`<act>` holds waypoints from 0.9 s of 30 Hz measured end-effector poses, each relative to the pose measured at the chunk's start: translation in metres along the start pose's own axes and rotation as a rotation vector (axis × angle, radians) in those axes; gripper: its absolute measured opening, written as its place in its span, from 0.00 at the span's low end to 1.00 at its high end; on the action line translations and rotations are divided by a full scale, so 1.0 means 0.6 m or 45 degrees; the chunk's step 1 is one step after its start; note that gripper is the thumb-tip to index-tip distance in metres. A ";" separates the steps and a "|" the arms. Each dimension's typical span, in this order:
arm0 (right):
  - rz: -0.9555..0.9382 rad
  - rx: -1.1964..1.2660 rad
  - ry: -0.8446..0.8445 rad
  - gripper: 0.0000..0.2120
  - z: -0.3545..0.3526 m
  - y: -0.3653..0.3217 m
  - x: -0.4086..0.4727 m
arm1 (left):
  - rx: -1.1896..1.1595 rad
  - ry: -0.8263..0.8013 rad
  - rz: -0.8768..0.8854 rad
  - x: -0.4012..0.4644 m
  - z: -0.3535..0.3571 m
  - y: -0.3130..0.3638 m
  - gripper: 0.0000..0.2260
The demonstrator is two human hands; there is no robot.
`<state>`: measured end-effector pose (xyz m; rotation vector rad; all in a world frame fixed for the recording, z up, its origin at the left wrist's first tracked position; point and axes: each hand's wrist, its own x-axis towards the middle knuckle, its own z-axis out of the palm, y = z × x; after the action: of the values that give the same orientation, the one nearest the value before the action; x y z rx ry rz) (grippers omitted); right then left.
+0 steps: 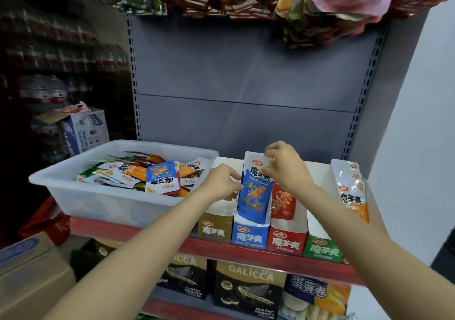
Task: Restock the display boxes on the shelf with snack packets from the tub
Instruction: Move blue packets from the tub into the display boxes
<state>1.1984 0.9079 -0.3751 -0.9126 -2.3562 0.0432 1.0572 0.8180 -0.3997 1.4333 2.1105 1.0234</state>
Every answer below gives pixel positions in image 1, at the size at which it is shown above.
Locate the gold display box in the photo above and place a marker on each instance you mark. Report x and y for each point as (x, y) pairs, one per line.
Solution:
(215, 227)

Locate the white blue carton box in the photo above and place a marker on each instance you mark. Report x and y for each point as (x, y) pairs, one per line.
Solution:
(85, 131)

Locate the person's left hand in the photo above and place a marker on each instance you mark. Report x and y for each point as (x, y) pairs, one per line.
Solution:
(222, 182)

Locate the orange snack packets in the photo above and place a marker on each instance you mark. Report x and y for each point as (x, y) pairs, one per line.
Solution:
(352, 192)

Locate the red plastic bag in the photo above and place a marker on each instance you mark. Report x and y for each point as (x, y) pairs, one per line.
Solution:
(46, 224)

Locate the yellow blue biscuit carton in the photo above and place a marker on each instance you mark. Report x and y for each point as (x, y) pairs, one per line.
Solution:
(316, 295)

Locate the person's left forearm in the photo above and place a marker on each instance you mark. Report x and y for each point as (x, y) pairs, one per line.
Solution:
(135, 266)

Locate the blue snack packets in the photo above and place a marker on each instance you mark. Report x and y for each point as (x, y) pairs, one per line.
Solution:
(254, 195)

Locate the blue display box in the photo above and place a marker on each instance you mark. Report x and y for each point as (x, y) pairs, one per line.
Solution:
(250, 236)

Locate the dark rack of bottled water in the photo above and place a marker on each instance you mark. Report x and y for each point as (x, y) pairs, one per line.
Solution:
(57, 53)

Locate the hanging yellow green snack bags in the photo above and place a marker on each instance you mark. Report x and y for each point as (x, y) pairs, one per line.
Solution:
(306, 24)

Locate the green display box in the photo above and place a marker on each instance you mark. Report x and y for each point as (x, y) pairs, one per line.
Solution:
(323, 250)

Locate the person's right hand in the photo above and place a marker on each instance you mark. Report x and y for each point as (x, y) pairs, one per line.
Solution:
(288, 168)

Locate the white plastic bin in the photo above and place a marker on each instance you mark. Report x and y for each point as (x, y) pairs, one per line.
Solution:
(92, 206)

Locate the pile of snack packets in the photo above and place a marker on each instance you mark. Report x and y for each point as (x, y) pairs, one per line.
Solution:
(135, 174)

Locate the orange display box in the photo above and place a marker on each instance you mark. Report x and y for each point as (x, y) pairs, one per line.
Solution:
(377, 216)

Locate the person's right forearm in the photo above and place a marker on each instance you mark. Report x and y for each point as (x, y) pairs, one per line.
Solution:
(377, 259)

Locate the red display box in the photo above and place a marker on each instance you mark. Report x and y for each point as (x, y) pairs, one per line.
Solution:
(287, 241)

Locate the red snack packets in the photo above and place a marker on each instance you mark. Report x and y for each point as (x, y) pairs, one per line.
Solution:
(283, 204)

